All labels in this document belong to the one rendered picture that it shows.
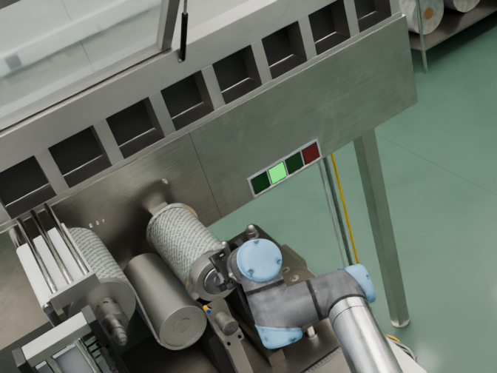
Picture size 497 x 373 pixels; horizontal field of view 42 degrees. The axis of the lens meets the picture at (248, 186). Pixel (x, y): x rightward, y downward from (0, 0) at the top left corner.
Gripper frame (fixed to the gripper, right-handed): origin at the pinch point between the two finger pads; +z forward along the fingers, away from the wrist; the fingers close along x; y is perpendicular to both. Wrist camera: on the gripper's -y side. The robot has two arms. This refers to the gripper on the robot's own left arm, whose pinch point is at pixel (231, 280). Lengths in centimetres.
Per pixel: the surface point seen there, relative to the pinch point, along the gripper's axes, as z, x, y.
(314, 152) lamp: 32, -47, 17
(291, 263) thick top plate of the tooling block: 27.5, -21.8, -6.1
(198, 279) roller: 0.4, 6.3, 4.2
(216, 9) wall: 233, -126, 141
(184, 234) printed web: 8.4, 2.6, 14.8
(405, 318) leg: 118, -79, -59
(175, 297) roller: 7.1, 12.1, 3.2
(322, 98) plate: 23, -54, 29
